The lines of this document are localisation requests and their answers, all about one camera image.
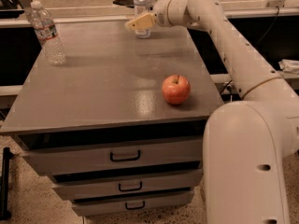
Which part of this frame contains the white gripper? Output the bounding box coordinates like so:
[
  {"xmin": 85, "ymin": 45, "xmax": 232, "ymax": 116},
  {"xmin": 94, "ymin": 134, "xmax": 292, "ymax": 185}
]
[{"xmin": 124, "ymin": 0, "xmax": 169, "ymax": 31}]

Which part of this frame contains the blue label plastic bottle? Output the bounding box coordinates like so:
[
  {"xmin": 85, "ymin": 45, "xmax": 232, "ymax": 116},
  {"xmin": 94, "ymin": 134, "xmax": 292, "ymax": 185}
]
[{"xmin": 134, "ymin": 0, "xmax": 150, "ymax": 38}]

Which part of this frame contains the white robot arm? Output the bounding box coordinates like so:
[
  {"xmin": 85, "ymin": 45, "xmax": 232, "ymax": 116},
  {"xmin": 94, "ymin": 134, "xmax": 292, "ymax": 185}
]
[{"xmin": 125, "ymin": 0, "xmax": 299, "ymax": 224}]

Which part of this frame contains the red label plastic bottle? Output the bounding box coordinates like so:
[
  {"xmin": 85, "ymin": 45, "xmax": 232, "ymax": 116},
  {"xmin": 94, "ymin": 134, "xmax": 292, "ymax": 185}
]
[{"xmin": 30, "ymin": 1, "xmax": 66, "ymax": 65}]

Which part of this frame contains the red apple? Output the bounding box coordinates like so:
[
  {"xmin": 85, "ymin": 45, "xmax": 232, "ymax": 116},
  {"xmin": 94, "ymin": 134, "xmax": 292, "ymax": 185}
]
[{"xmin": 162, "ymin": 75, "xmax": 191, "ymax": 105}]

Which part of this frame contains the grey drawer cabinet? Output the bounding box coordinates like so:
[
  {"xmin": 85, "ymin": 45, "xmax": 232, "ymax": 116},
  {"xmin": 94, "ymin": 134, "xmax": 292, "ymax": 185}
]
[{"xmin": 1, "ymin": 21, "xmax": 222, "ymax": 204}]

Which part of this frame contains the white packet on ledge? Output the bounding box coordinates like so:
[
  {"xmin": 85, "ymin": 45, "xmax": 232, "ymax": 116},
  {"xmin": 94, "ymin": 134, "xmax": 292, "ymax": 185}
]
[{"xmin": 278, "ymin": 59, "xmax": 299, "ymax": 75}]

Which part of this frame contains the top grey drawer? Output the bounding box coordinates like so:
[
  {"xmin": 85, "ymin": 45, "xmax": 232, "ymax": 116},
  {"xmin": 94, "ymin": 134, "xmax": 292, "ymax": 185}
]
[{"xmin": 23, "ymin": 136, "xmax": 202, "ymax": 175}]

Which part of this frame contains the grey drawer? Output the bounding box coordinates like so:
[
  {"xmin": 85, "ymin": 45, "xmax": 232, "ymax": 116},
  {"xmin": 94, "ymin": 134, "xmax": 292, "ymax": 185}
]
[
  {"xmin": 52, "ymin": 169, "xmax": 203, "ymax": 201},
  {"xmin": 72, "ymin": 189, "xmax": 194, "ymax": 217},
  {"xmin": 23, "ymin": 136, "xmax": 202, "ymax": 175}
]

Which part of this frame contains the middle grey drawer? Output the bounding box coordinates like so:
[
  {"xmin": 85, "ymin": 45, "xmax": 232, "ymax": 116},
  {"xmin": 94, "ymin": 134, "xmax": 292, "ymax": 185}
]
[{"xmin": 52, "ymin": 169, "xmax": 203, "ymax": 201}]

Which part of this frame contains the bottom grey drawer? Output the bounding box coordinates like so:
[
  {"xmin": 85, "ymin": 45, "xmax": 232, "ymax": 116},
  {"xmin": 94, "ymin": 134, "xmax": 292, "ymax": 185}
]
[{"xmin": 72, "ymin": 189, "xmax": 194, "ymax": 217}]

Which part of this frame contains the black floor stand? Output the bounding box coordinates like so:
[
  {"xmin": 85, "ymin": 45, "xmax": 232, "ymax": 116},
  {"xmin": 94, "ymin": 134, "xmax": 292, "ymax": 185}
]
[{"xmin": 0, "ymin": 147, "xmax": 13, "ymax": 220}]

